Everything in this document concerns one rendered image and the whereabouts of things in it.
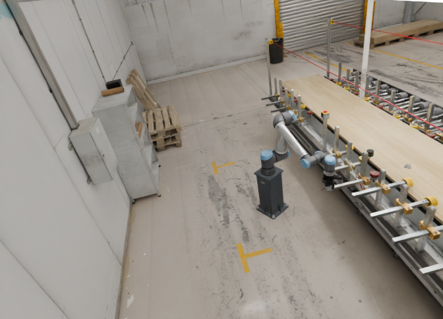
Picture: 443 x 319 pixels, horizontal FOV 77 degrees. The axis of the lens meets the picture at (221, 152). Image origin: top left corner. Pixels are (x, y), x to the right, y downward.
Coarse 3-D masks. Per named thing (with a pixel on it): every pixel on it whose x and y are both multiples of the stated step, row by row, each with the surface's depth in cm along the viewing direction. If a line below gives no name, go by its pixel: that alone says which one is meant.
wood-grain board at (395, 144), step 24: (312, 96) 432; (336, 96) 417; (336, 120) 357; (360, 120) 347; (384, 120) 337; (360, 144) 304; (384, 144) 296; (408, 144) 289; (432, 144) 282; (384, 168) 265; (432, 168) 254; (408, 192) 235; (432, 192) 230
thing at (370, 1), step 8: (368, 0) 341; (368, 8) 344; (368, 16) 348; (368, 24) 352; (368, 32) 357; (368, 40) 362; (368, 48) 367; (368, 56) 373; (360, 88) 400; (360, 96) 404
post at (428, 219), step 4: (428, 208) 190; (432, 208) 187; (428, 212) 190; (432, 212) 189; (428, 216) 191; (432, 216) 191; (424, 220) 197; (428, 220) 192; (432, 220) 193; (424, 224) 198; (428, 224) 195; (420, 240) 205; (424, 240) 203; (420, 244) 206; (424, 244) 206; (420, 248) 208
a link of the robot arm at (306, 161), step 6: (276, 120) 279; (282, 120) 280; (276, 126) 278; (282, 126) 276; (282, 132) 273; (288, 132) 270; (288, 138) 267; (294, 138) 266; (294, 144) 262; (300, 144) 262; (294, 150) 262; (300, 150) 257; (300, 156) 256; (306, 156) 252; (312, 156) 253; (306, 162) 249; (312, 162) 250
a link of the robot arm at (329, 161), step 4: (328, 156) 247; (332, 156) 246; (324, 160) 246; (328, 160) 243; (332, 160) 242; (324, 164) 247; (328, 164) 243; (332, 164) 242; (324, 168) 250; (328, 168) 245; (332, 168) 245; (328, 172) 248
